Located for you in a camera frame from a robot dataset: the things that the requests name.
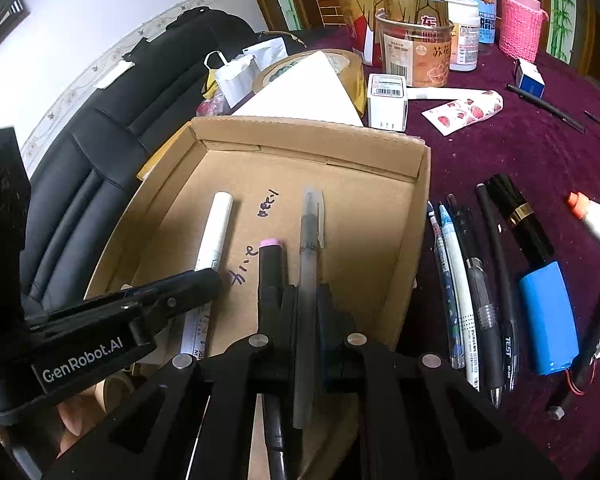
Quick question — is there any white pen teal tip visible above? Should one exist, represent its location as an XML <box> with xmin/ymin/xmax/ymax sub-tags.
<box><xmin>438</xmin><ymin>203</ymin><xmax>481</xmax><ymax>392</ymax></box>

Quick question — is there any white glue bottle orange cap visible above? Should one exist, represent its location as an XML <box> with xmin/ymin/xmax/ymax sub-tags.
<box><xmin>567</xmin><ymin>191</ymin><xmax>600</xmax><ymax>252</ymax></box>

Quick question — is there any small white barcode box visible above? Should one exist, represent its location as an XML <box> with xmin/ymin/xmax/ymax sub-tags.
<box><xmin>367</xmin><ymin>74</ymin><xmax>409</xmax><ymax>132</ymax></box>

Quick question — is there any shallow cardboard box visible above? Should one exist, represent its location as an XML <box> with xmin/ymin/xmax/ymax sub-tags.
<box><xmin>82</xmin><ymin>116</ymin><xmax>432</xmax><ymax>466</ymax></box>

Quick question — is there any blue battery pack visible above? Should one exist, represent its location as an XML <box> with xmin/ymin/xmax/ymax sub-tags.
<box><xmin>519</xmin><ymin>261</ymin><xmax>580</xmax><ymax>376</ymax></box>

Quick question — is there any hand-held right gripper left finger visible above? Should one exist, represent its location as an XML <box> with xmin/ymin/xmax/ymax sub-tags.
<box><xmin>45</xmin><ymin>285</ymin><xmax>299</xmax><ymax>480</ymax></box>

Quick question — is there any white paper bag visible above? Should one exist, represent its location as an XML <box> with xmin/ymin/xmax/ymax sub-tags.
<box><xmin>204</xmin><ymin>51</ymin><xmax>259</xmax><ymax>111</ymax></box>

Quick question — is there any thin black pen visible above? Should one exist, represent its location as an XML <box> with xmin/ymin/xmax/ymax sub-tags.
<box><xmin>506</xmin><ymin>84</ymin><xmax>586</xmax><ymax>134</ymax></box>

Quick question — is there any brown packing tape roll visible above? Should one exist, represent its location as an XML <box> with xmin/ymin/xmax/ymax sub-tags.
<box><xmin>252</xmin><ymin>49</ymin><xmax>369</xmax><ymax>117</ymax></box>

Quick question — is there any translucent grey gel pen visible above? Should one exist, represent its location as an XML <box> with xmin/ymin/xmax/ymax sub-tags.
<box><xmin>292</xmin><ymin>187</ymin><xmax>326</xmax><ymax>430</ymax></box>

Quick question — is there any black leather sofa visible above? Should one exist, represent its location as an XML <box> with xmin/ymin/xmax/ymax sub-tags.
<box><xmin>17</xmin><ymin>7</ymin><xmax>311</xmax><ymax>311</ymax></box>

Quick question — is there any black lipstick gold band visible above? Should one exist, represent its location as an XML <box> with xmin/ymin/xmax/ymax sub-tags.
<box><xmin>487</xmin><ymin>174</ymin><xmax>556</xmax><ymax>267</ymax></box>

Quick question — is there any black marker pink end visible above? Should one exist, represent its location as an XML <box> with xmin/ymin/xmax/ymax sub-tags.
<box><xmin>257</xmin><ymin>238</ymin><xmax>287</xmax><ymax>480</ymax></box>

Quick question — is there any black pen clear barrel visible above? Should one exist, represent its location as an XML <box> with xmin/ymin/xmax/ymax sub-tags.
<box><xmin>450</xmin><ymin>195</ymin><xmax>506</xmax><ymax>407</ymax></box>

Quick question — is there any person's left hand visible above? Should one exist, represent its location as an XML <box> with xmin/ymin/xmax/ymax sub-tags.
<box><xmin>55</xmin><ymin>397</ymin><xmax>108</xmax><ymax>458</ymax></box>

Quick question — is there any strawberry printed tube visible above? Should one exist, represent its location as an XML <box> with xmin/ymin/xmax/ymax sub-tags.
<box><xmin>421</xmin><ymin>89</ymin><xmax>505</xmax><ymax>136</ymax></box>

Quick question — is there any white marker pen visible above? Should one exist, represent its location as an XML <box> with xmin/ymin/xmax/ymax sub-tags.
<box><xmin>179</xmin><ymin>191</ymin><xmax>235</xmax><ymax>363</ymax></box>

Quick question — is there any blue patterned pen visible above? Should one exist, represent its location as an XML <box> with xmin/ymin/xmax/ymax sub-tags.
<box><xmin>426</xmin><ymin>201</ymin><xmax>466</xmax><ymax>370</ymax></box>

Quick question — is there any white plastic jar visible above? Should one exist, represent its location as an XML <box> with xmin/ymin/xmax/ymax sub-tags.
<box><xmin>447</xmin><ymin>2</ymin><xmax>481</xmax><ymax>72</ymax></box>

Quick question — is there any yellow plastic bag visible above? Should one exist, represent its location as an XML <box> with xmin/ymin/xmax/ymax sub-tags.
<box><xmin>202</xmin><ymin>71</ymin><xmax>222</xmax><ymax>101</ymax></box>

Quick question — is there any purple velvet tablecloth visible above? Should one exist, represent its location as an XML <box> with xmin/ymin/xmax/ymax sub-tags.
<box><xmin>290</xmin><ymin>25</ymin><xmax>600</xmax><ymax>480</ymax></box>

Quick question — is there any clear jar orange label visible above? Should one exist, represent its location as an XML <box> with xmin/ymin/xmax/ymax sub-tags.
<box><xmin>376</xmin><ymin>10</ymin><xmax>455</xmax><ymax>88</ymax></box>

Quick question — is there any small blue white box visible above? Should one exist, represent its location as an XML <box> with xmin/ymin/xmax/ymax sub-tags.
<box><xmin>514</xmin><ymin>58</ymin><xmax>547</xmax><ymax>99</ymax></box>

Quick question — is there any white paper sheet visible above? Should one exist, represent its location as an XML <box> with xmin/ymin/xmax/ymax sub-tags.
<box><xmin>232</xmin><ymin>51</ymin><xmax>366</xmax><ymax>128</ymax></box>

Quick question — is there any red printed container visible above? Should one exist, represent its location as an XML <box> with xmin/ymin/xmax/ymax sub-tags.
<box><xmin>337</xmin><ymin>0</ymin><xmax>387</xmax><ymax>67</ymax></box>

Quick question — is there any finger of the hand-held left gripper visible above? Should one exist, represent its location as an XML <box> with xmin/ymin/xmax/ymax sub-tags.
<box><xmin>25</xmin><ymin>268</ymin><xmax>224</xmax><ymax>347</ymax></box>

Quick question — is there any jar in pink knitted sleeve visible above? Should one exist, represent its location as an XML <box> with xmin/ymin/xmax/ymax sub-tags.
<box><xmin>497</xmin><ymin>0</ymin><xmax>550</xmax><ymax>61</ymax></box>

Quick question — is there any slim white pen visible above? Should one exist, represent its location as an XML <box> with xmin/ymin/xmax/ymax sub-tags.
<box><xmin>406</xmin><ymin>91</ymin><xmax>463</xmax><ymax>102</ymax></box>

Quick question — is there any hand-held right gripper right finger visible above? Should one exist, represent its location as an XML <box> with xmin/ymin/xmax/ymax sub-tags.
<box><xmin>317</xmin><ymin>284</ymin><xmax>561</xmax><ymax>480</ymax></box>

